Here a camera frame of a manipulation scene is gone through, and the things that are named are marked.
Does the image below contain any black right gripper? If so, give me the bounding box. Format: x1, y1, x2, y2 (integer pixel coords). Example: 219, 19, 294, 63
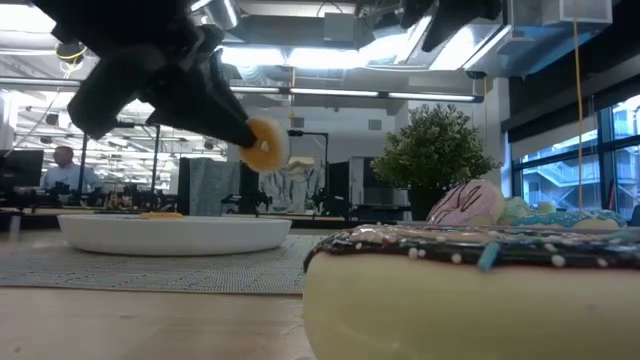
398, 0, 504, 54

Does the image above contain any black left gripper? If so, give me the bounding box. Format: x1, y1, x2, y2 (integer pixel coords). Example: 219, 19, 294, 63
67, 24, 257, 149

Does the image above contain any small chocolate donut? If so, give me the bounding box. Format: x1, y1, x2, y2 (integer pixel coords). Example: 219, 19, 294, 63
238, 116, 292, 174

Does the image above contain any large pink donut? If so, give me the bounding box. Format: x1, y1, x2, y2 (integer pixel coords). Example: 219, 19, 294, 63
426, 178, 506, 226

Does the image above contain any large blue donut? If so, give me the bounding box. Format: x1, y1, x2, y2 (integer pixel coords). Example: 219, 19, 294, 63
519, 208, 629, 230

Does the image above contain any large chocolate sprinkled donut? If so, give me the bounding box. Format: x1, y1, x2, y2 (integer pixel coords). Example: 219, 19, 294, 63
301, 223, 640, 360

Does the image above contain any grey partition panel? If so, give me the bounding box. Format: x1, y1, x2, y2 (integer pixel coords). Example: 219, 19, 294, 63
177, 156, 242, 217

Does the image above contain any long linear ceiling light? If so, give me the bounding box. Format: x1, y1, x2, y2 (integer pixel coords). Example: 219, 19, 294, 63
227, 84, 485, 104

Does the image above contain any blue white cloth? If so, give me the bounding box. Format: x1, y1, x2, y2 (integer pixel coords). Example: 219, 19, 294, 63
259, 157, 326, 214

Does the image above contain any white round plate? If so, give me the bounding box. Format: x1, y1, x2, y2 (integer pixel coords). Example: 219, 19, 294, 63
56, 213, 293, 257

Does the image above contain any green potted plant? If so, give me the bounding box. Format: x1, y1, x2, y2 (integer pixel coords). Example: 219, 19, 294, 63
370, 103, 503, 223

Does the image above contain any person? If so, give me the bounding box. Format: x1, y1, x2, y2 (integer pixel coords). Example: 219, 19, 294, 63
39, 144, 104, 194

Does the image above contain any grey woven placemat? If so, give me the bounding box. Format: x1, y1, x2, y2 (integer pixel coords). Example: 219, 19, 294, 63
0, 232, 317, 295

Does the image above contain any black computer monitor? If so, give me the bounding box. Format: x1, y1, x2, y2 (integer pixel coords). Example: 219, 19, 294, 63
0, 148, 45, 194

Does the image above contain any black robot station frame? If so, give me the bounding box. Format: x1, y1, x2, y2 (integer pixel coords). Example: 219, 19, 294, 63
287, 129, 330, 214
79, 121, 162, 201

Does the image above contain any silver round air duct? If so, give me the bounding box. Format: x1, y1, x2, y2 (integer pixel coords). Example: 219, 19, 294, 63
199, 0, 241, 30

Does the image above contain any yellow cord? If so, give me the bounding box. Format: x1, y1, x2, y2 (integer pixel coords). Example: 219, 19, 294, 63
572, 17, 585, 211

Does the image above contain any black aluminium table frame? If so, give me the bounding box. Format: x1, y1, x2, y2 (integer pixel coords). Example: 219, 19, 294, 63
0, 208, 414, 231

